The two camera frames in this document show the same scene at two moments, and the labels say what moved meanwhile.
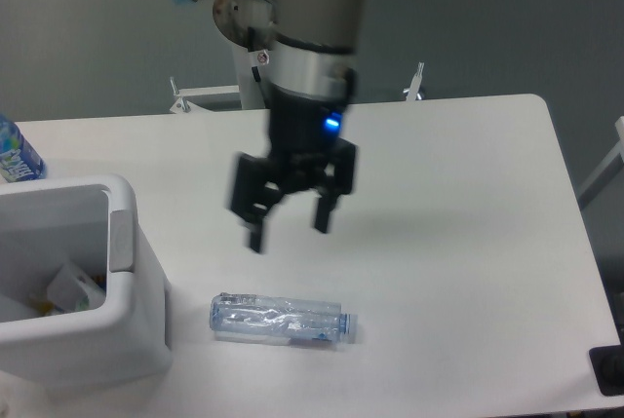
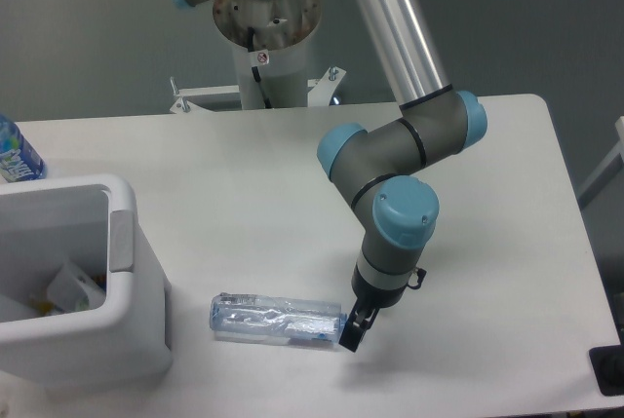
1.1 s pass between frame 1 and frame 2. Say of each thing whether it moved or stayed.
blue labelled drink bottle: stayed
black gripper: moved
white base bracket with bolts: stayed
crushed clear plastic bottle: stayed
